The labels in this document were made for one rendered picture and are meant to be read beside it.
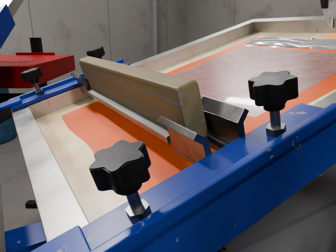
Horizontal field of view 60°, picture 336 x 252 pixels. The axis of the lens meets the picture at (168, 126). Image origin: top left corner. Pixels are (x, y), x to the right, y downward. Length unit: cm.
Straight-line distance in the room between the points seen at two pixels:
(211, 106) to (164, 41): 543
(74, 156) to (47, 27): 430
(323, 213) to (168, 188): 38
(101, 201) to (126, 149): 15
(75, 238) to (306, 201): 44
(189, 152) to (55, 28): 452
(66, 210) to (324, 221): 45
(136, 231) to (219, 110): 17
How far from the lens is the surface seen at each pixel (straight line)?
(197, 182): 26
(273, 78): 29
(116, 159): 21
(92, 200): 37
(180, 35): 601
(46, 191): 36
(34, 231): 57
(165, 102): 35
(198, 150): 30
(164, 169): 37
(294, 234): 55
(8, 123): 390
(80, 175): 43
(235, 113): 31
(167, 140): 36
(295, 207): 57
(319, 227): 60
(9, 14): 108
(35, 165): 43
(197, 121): 34
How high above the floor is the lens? 124
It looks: 18 degrees down
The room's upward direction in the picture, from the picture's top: straight up
